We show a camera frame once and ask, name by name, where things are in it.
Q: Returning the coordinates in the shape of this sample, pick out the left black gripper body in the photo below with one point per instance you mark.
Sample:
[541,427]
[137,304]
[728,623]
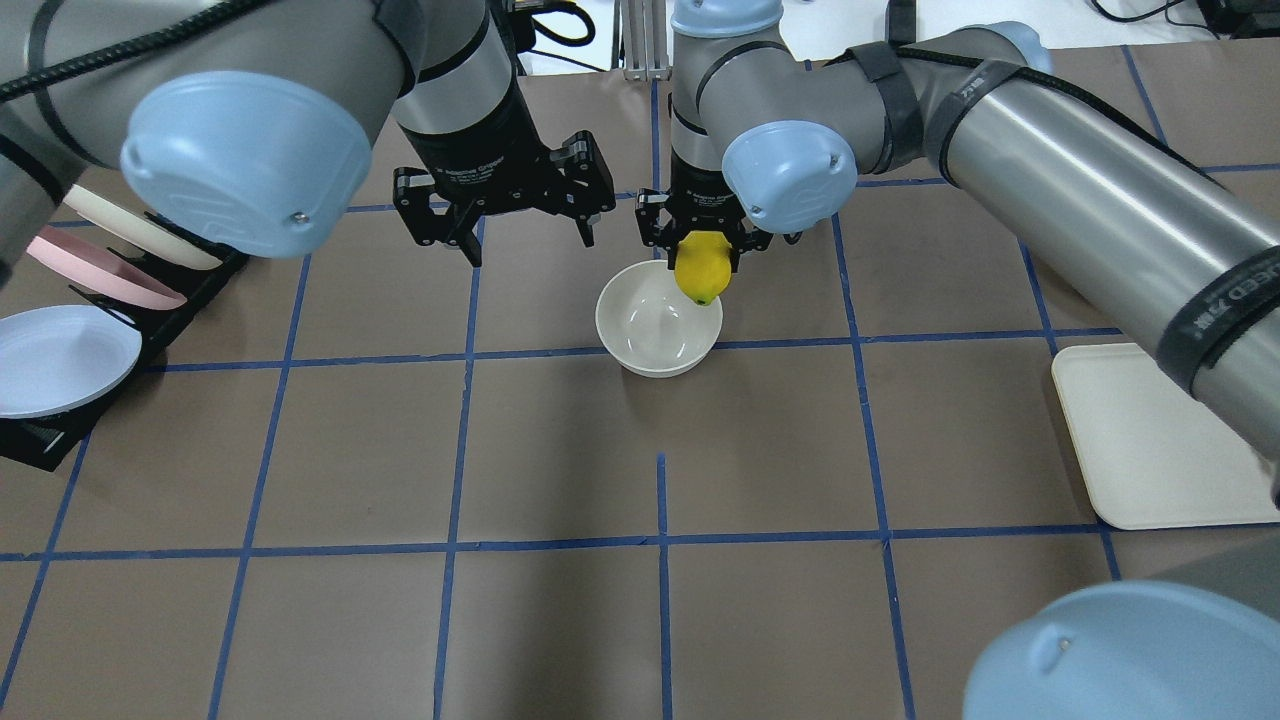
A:
[478,153]

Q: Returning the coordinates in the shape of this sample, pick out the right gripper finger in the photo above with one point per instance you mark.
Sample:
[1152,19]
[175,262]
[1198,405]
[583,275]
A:
[659,228]
[743,240]

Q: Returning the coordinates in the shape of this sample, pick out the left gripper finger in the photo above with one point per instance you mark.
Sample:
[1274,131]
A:
[455,226]
[580,185]

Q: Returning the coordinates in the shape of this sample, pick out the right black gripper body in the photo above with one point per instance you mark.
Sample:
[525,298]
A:
[694,185]

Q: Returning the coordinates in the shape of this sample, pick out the yellow lemon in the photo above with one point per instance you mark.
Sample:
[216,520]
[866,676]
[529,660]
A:
[703,266]

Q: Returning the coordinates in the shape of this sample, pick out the cream ceramic bowl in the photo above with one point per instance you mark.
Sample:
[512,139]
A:
[650,327]

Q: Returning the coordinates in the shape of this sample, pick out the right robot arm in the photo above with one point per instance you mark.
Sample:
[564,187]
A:
[1184,267]

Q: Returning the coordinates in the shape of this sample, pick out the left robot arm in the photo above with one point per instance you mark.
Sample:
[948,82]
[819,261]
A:
[251,123]

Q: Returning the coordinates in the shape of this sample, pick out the black power adapter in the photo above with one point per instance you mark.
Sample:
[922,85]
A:
[900,22]

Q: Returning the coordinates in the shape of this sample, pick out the cream plate in rack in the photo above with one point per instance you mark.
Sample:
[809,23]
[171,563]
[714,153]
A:
[141,232]

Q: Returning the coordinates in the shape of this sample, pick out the pink plate in rack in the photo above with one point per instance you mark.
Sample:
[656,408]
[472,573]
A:
[101,271]

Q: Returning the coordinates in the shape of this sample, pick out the light blue plate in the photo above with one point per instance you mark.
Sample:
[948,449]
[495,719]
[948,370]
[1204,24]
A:
[55,359]

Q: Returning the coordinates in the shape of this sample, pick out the black plate rack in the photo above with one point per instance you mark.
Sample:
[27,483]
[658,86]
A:
[44,442]

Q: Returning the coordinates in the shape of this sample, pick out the cream rectangular tray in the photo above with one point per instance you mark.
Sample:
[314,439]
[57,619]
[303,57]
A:
[1151,456]

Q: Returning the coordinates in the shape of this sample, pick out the aluminium frame post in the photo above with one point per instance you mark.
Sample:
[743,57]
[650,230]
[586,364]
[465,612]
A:
[640,40]

